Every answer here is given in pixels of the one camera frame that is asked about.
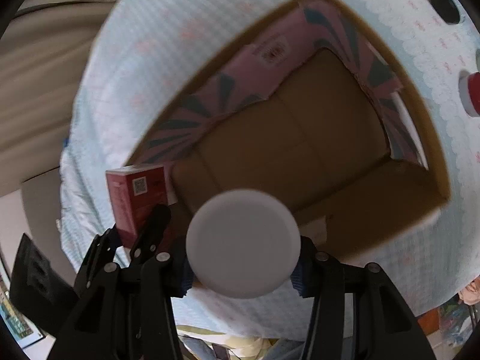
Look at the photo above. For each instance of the cardboard box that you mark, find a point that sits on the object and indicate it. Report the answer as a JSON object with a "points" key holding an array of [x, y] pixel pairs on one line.
{"points": [[310, 106]]}

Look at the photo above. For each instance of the beige curtain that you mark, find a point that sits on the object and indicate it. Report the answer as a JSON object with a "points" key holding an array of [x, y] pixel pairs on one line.
{"points": [[44, 50]]}

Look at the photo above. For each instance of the framed wall picture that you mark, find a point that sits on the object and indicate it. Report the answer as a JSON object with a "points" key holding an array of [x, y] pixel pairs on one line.
{"points": [[25, 332]]}

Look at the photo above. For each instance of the white lid jar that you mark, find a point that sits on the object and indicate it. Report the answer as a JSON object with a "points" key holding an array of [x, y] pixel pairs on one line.
{"points": [[243, 244]]}

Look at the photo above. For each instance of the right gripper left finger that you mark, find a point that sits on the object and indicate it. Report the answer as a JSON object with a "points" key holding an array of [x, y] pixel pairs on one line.
{"points": [[163, 275]]}

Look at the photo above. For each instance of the grey headboard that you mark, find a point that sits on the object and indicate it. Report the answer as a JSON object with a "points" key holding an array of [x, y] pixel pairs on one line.
{"points": [[41, 201]]}

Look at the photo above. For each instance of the red carton box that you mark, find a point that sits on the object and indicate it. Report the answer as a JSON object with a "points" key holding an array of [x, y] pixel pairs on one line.
{"points": [[134, 191]]}

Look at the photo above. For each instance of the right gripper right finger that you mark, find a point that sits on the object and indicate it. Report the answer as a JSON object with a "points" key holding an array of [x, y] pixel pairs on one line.
{"points": [[357, 312]]}

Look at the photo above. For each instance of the red cap jar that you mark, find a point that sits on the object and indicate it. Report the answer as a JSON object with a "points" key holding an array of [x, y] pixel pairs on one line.
{"points": [[469, 91]]}

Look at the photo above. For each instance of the checkered floral bed sheet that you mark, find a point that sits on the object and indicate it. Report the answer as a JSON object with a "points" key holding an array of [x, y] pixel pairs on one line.
{"points": [[148, 49]]}

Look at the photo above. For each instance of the small dark bottle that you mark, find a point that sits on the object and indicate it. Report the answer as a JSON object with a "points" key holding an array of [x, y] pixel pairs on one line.
{"points": [[447, 10]]}

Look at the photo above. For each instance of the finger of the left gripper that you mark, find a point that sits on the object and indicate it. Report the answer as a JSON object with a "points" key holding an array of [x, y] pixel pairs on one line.
{"points": [[99, 325]]}

